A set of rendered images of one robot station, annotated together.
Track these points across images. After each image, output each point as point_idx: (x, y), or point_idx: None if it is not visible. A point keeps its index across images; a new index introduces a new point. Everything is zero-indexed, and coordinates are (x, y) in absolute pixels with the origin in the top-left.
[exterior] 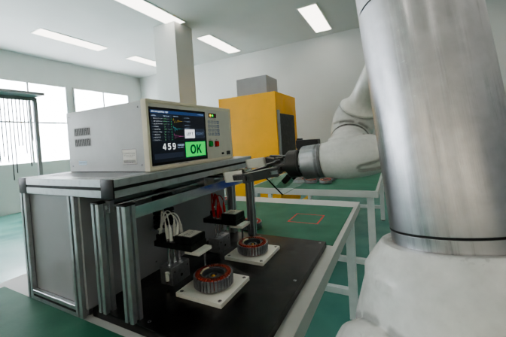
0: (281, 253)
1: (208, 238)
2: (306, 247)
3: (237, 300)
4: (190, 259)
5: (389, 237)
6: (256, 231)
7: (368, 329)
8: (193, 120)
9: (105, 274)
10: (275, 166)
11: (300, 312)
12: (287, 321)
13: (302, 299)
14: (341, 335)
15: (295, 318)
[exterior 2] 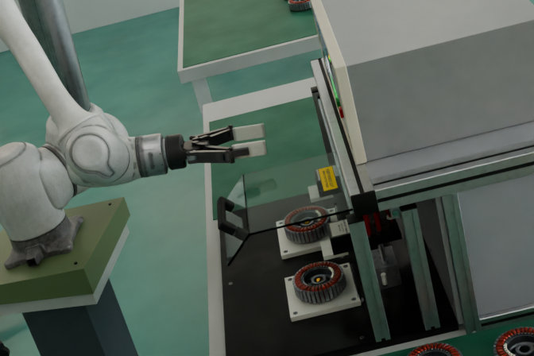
0: (279, 314)
1: (441, 280)
2: (250, 344)
3: (271, 238)
4: (400, 243)
5: (91, 110)
6: (374, 335)
7: (106, 114)
8: (325, 49)
9: None
10: (191, 136)
11: (211, 271)
12: (218, 259)
13: (217, 283)
14: (115, 118)
15: (213, 265)
